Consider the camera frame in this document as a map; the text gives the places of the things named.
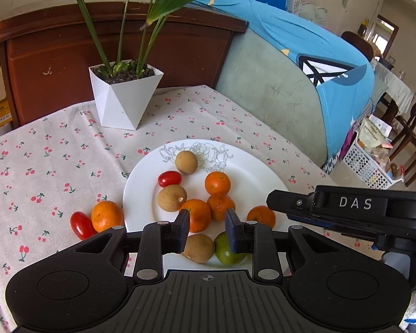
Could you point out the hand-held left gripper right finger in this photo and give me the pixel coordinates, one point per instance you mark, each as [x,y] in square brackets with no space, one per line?
[233,230]

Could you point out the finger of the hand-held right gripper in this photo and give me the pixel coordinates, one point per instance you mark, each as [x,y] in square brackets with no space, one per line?
[286,201]

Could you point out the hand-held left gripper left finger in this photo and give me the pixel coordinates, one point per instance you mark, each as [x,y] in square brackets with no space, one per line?
[184,229]

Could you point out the orange mandarin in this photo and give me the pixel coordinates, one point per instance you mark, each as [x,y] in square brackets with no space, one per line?
[217,206]
[217,182]
[106,216]
[199,216]
[261,216]

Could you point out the brown longan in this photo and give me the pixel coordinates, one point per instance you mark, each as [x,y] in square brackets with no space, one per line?
[172,197]
[186,162]
[198,248]

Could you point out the green jujube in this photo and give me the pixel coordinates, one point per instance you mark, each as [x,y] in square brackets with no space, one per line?
[222,253]

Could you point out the white floral plate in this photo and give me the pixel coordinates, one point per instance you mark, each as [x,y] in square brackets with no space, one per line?
[256,184]

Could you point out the red cherry tomato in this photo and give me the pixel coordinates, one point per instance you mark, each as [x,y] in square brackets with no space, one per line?
[81,225]
[170,178]

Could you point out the white perforated basket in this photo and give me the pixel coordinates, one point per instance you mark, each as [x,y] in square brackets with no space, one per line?
[364,170]

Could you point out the snack packets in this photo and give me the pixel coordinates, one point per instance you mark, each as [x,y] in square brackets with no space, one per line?
[374,131]

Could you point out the dark wooden chair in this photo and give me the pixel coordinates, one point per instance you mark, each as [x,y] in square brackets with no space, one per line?
[414,135]
[358,43]

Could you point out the pale green sofa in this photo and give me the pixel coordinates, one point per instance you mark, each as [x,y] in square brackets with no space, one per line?
[270,93]

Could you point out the table with white cloth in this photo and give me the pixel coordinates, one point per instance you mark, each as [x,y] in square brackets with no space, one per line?
[395,86]

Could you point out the white faceted plant pot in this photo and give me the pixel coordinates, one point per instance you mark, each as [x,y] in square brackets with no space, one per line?
[121,100]

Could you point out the cherry print tablecloth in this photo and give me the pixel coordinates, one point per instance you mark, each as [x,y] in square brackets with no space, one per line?
[48,180]

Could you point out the blue printed cloth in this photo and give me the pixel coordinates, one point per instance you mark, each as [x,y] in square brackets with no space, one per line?
[280,31]

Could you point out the dark wooden headboard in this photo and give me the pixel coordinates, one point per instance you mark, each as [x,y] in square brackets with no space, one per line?
[55,52]

